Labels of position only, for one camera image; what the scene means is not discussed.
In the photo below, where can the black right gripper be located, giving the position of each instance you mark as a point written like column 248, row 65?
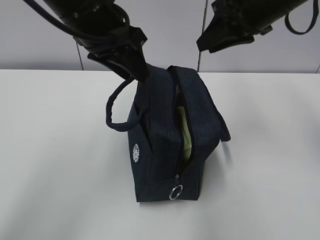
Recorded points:
column 235, row 18

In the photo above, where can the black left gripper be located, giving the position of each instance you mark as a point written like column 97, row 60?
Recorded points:
column 107, row 20

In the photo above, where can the green lidded lunch box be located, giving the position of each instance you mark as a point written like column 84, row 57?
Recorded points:
column 187, row 142

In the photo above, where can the navy insulated lunch bag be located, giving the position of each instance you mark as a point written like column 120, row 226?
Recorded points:
column 155, row 140

